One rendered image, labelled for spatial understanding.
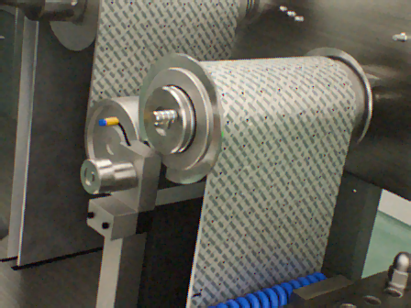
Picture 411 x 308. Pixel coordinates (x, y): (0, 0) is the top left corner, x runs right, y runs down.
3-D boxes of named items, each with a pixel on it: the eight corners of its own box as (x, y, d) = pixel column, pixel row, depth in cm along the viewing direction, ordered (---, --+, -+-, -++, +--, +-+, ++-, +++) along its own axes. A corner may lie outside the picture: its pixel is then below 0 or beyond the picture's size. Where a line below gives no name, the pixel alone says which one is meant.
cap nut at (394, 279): (379, 278, 108) (386, 248, 106) (395, 272, 110) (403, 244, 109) (402, 291, 105) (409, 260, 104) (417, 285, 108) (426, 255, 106)
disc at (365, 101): (275, 137, 112) (294, 35, 107) (277, 137, 112) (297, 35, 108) (355, 174, 102) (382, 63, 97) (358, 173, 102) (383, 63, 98)
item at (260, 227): (183, 320, 92) (207, 174, 86) (316, 277, 107) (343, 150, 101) (186, 322, 92) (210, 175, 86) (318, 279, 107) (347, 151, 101)
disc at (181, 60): (130, 157, 95) (145, 38, 91) (134, 157, 96) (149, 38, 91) (209, 204, 85) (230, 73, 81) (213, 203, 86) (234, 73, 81)
